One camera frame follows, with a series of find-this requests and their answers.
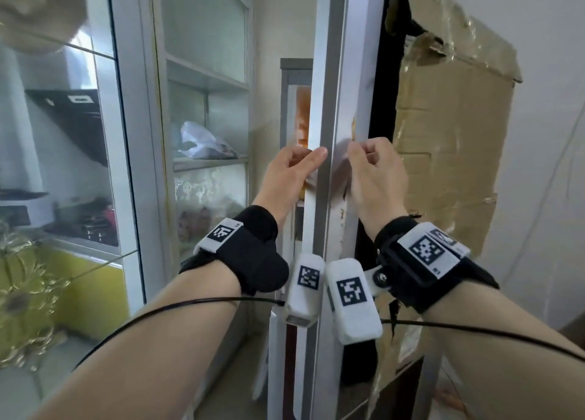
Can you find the person's left hand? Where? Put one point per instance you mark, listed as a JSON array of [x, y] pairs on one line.
[[281, 182]]

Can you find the person's right hand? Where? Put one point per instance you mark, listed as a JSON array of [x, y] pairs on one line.
[[381, 186]]

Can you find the person's right thumb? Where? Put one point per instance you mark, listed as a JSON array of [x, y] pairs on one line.
[[355, 157]]

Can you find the person's left thumb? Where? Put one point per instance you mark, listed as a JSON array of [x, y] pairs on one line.
[[310, 159]]

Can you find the white paper sticker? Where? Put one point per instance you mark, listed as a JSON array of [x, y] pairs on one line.
[[339, 159]]

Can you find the silver aluminium door frame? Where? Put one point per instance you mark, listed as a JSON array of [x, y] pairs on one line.
[[333, 68]]

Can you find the person's left forearm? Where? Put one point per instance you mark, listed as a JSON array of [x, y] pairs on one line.
[[155, 346]]

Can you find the person's right forearm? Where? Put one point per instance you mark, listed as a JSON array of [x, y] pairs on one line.
[[507, 355]]

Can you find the white plastic bag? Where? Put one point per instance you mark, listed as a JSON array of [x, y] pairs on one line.
[[201, 143]]

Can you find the white glass shelf cabinet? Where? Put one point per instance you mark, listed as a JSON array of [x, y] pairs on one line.
[[205, 90]]

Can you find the gas stove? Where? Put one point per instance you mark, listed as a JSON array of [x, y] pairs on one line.
[[89, 225]]

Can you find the black range hood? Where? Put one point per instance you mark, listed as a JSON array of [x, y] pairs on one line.
[[73, 120]]

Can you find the glass sliding door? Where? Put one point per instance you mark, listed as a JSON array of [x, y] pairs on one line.
[[68, 168]]

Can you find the yellow kitchen cabinet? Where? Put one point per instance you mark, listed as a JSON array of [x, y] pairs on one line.
[[87, 291]]

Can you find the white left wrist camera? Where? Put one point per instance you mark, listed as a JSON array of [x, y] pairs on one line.
[[304, 291]]

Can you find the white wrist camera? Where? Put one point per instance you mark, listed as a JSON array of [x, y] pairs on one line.
[[354, 303], [304, 291]]

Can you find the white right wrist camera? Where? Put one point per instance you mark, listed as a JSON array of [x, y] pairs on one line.
[[354, 303]]

